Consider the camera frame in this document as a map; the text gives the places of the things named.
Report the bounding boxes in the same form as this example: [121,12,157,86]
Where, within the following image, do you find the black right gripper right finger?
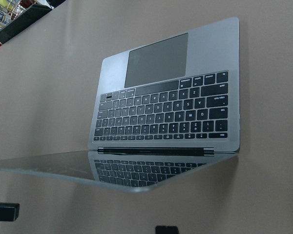
[167,226,179,234]

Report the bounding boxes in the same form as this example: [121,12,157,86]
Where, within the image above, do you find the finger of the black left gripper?
[0,202,20,222]

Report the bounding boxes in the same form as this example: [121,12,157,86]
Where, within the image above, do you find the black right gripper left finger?
[155,226,167,234]

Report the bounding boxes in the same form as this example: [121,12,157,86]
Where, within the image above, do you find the grey laptop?
[0,17,240,192]

